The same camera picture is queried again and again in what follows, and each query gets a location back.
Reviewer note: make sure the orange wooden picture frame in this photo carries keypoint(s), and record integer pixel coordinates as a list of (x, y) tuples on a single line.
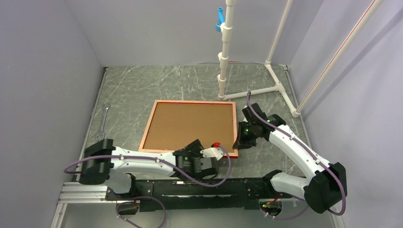
[(234, 126)]

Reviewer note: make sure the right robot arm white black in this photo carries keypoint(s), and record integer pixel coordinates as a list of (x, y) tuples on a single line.
[(323, 184)]

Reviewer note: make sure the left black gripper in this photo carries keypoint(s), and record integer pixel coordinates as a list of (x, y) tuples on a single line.
[(199, 177)]

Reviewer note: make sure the blue pipe fitting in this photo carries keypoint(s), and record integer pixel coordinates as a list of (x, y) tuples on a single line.
[(220, 19)]

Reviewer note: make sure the silver open-end wrench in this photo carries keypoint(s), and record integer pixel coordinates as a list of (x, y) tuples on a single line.
[(100, 134)]

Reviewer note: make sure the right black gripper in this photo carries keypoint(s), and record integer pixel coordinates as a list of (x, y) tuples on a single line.
[(241, 142)]

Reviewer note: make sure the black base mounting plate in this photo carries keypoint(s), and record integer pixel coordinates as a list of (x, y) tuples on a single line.
[(246, 193)]

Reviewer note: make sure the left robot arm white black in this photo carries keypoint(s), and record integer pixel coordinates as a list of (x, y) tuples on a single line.
[(115, 167)]

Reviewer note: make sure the white PVC pipe stand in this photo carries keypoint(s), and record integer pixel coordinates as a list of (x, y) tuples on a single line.
[(223, 56)]

